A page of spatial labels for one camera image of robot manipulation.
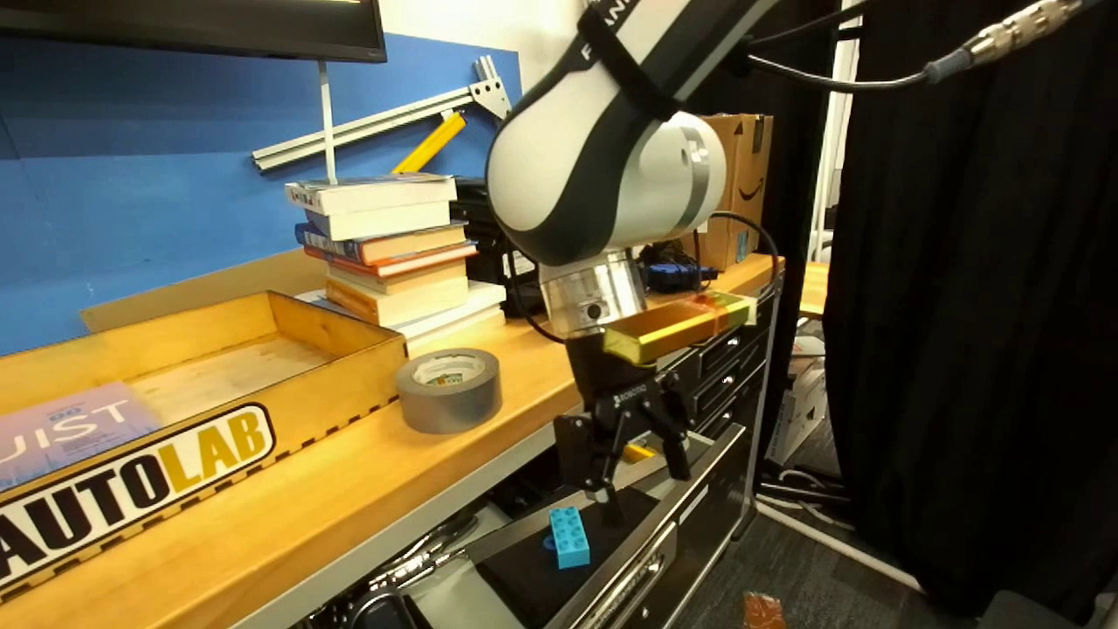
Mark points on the black curtain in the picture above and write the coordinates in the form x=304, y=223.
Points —
x=971, y=323

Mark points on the stack of books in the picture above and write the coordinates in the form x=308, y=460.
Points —
x=396, y=252

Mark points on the aluminium extrusion bar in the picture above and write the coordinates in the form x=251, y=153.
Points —
x=483, y=93

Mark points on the black box in drawer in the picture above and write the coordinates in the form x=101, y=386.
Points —
x=544, y=572

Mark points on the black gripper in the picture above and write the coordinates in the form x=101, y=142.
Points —
x=618, y=402

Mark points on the orange wrapper on floor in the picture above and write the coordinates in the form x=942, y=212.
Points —
x=761, y=612

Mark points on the cardboard box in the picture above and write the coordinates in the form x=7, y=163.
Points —
x=745, y=142

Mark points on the wooden tray with Autolab label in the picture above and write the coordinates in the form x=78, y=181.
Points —
x=237, y=386

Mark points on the yellow wooden block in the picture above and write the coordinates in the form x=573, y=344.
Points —
x=675, y=327

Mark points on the open grey metal drawer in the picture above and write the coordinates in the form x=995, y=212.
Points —
x=650, y=546

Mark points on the grey drawer cabinet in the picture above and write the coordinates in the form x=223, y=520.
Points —
x=714, y=397

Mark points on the grey duct tape roll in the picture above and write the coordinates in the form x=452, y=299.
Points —
x=447, y=388

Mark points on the yellow bar on wall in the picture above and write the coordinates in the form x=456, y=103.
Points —
x=431, y=146

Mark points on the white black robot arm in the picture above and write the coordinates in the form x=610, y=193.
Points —
x=597, y=158

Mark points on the blue lego brick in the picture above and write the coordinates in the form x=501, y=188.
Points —
x=570, y=542

